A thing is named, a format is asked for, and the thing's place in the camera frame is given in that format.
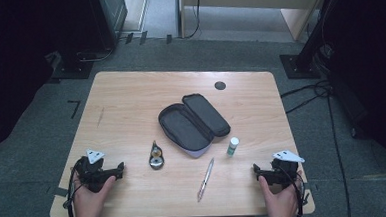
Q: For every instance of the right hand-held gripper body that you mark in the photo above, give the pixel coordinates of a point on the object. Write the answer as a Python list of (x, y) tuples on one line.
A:
[(282, 172)]

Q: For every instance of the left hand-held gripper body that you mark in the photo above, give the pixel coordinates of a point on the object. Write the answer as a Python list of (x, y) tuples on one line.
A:
[(91, 175)]

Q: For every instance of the white glue stick green label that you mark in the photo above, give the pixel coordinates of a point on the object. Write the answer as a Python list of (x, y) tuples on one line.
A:
[(232, 147)]

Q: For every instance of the small round metal object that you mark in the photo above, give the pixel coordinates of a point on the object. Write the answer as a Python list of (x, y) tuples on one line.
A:
[(156, 157)]

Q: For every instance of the silver pen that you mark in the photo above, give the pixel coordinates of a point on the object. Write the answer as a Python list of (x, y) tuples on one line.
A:
[(205, 180)]

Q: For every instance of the black pencil case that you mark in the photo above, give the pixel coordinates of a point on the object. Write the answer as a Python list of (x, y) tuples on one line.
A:
[(188, 128)]

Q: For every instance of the person's right hand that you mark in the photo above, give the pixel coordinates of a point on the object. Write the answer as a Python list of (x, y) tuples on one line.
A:
[(284, 200)]

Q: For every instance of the person's left hand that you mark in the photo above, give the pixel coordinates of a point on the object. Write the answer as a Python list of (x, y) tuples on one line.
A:
[(87, 204)]

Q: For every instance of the black angled floor tape mark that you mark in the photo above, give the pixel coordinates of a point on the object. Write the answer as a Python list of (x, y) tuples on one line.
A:
[(76, 106)]

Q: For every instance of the black round table grommet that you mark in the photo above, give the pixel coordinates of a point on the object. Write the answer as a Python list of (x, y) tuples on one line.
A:
[(220, 85)]

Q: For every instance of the black slanted stand with base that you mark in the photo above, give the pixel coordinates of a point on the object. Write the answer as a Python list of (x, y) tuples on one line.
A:
[(306, 55)]

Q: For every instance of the dark curtain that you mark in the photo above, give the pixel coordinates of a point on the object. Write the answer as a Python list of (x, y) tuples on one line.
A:
[(375, 62), (8, 64)]

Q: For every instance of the black stand with square base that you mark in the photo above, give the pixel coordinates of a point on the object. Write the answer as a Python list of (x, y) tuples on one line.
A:
[(77, 34)]

